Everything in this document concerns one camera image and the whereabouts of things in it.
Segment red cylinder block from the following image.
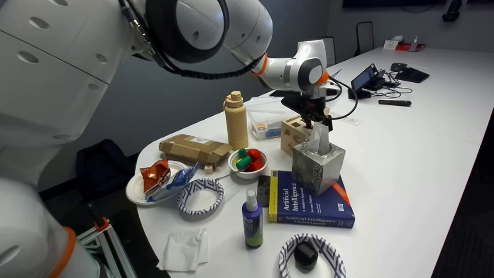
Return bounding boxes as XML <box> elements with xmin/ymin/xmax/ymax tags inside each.
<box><xmin>249</xmin><ymin>156</ymin><xmax>267</xmax><ymax>173</ymax></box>

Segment small black object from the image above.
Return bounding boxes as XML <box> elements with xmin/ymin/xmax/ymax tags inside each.
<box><xmin>293</xmin><ymin>241</ymin><xmax>320</xmax><ymax>273</ymax></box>

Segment black office chair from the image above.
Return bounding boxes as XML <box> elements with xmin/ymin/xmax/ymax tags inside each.
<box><xmin>318</xmin><ymin>35</ymin><xmax>340</xmax><ymax>66</ymax></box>
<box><xmin>354</xmin><ymin>20</ymin><xmax>377</xmax><ymax>55</ymax></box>

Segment tripod with orange joint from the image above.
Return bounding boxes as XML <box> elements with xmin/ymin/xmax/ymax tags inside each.
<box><xmin>76</xmin><ymin>214</ymin><xmax>139</xmax><ymax>278</ymax></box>

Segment clear plastic container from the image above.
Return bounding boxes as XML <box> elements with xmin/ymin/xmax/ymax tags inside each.
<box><xmin>249</xmin><ymin>109</ymin><xmax>287</xmax><ymax>142</ymax></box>

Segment black remote control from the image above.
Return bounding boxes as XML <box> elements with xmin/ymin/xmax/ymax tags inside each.
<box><xmin>256</xmin><ymin>174</ymin><xmax>272</xmax><ymax>208</ymax></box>

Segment thin grey cable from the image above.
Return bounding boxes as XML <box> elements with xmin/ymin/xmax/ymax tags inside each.
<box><xmin>381</xmin><ymin>82</ymin><xmax>414</xmax><ymax>100</ymax></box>

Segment wooden shape sorter cube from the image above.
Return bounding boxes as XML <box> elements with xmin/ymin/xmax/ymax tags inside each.
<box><xmin>280</xmin><ymin>116</ymin><xmax>314</xmax><ymax>156</ymax></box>

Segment grey cube tissue box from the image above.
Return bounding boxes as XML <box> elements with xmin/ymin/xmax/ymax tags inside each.
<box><xmin>290</xmin><ymin>140</ymin><xmax>348</xmax><ymax>196</ymax></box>

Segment flat black device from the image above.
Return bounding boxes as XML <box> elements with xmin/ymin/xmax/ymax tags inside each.
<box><xmin>394</xmin><ymin>65</ymin><xmax>431</xmax><ymax>85</ymax></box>

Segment blue wrapper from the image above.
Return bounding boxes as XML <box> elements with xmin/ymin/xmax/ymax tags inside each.
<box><xmin>162</xmin><ymin>163</ymin><xmax>201</xmax><ymax>193</ymax></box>

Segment brown cardboard box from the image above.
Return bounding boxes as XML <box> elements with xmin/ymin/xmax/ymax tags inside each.
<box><xmin>158</xmin><ymin>133</ymin><xmax>233</xmax><ymax>168</ymax></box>

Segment white tissue sheet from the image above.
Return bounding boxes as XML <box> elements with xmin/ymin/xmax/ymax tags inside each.
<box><xmin>309</xmin><ymin>122</ymin><xmax>332</xmax><ymax>156</ymax></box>

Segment black backpack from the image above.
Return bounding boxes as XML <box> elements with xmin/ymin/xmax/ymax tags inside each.
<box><xmin>74</xmin><ymin>137</ymin><xmax>138</xmax><ymax>204</ymax></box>

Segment slim black remote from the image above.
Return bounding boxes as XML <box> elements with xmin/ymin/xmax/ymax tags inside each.
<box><xmin>377</xmin><ymin>97</ymin><xmax>414</xmax><ymax>108</ymax></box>

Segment beige bottle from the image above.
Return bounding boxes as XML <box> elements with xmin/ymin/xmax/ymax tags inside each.
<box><xmin>222</xmin><ymin>89</ymin><xmax>250</xmax><ymax>151</ymax></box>

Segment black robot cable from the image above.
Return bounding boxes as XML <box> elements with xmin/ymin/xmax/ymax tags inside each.
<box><xmin>117</xmin><ymin>0</ymin><xmax>270</xmax><ymax>82</ymax></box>

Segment green cylinder block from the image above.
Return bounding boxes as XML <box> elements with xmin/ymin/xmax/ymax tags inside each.
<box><xmin>235</xmin><ymin>154</ymin><xmax>253</xmax><ymax>171</ymax></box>

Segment red and white items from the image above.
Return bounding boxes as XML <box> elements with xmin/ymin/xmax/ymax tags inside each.
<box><xmin>381</xmin><ymin>34</ymin><xmax>428</xmax><ymax>54</ymax></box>

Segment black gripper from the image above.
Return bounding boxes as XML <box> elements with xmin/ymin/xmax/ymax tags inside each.
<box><xmin>280</xmin><ymin>91</ymin><xmax>337</xmax><ymax>133</ymax></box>

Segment white paper napkin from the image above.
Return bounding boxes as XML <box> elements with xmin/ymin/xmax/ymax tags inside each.
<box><xmin>156</xmin><ymin>227</ymin><xmax>212</xmax><ymax>273</ymax></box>

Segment blue Artificial Intelligence book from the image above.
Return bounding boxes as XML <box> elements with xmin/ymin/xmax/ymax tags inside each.
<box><xmin>266</xmin><ymin>170</ymin><xmax>357</xmax><ymax>230</ymax></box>

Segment white bowl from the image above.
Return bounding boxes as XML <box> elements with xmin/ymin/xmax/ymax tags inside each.
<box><xmin>227</xmin><ymin>146</ymin><xmax>270</xmax><ymax>180</ymax></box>

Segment purple spray bottle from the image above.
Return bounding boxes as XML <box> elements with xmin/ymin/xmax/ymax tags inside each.
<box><xmin>241</xmin><ymin>188</ymin><xmax>266</xmax><ymax>250</ymax></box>

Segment white plate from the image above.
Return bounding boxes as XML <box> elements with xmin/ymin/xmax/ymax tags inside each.
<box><xmin>125</xmin><ymin>159</ymin><xmax>190</xmax><ymax>208</ymax></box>

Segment orange red wrapper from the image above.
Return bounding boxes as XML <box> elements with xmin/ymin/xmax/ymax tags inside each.
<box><xmin>139</xmin><ymin>157</ymin><xmax>173</xmax><ymax>194</ymax></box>

